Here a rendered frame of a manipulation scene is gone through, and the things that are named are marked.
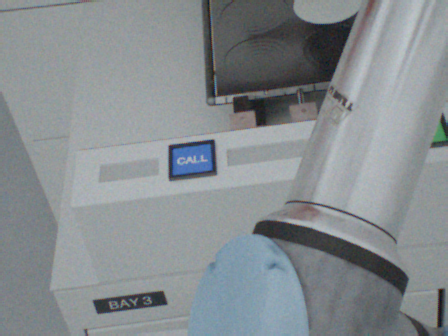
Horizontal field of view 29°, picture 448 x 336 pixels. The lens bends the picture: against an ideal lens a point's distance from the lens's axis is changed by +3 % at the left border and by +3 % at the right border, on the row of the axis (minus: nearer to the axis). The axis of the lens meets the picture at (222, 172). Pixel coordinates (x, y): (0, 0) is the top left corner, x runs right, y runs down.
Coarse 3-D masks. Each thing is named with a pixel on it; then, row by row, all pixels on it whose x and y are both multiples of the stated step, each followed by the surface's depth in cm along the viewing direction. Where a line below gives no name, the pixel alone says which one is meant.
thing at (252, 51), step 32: (224, 0) 132; (256, 0) 131; (288, 0) 130; (224, 32) 127; (256, 32) 126; (288, 32) 125; (320, 32) 124; (224, 64) 122; (256, 64) 121; (288, 64) 120; (320, 64) 119
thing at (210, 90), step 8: (200, 0) 134; (208, 0) 133; (208, 8) 131; (208, 16) 130; (208, 24) 128; (208, 32) 127; (208, 40) 125; (208, 48) 124; (208, 56) 123; (208, 64) 121; (208, 72) 120; (208, 80) 119; (208, 88) 118; (208, 96) 116; (208, 104) 116
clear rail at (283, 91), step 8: (328, 80) 115; (272, 88) 116; (280, 88) 116; (288, 88) 115; (296, 88) 115; (304, 88) 115; (312, 88) 115; (320, 88) 115; (328, 88) 115; (216, 96) 116; (224, 96) 116; (232, 96) 116; (248, 96) 116; (256, 96) 116; (264, 96) 116; (272, 96) 116; (280, 96) 116; (216, 104) 116; (224, 104) 116
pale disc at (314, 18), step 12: (300, 0) 130; (312, 0) 129; (324, 0) 129; (336, 0) 128; (348, 0) 128; (360, 0) 127; (300, 12) 128; (312, 12) 127; (324, 12) 127; (336, 12) 126; (348, 12) 126
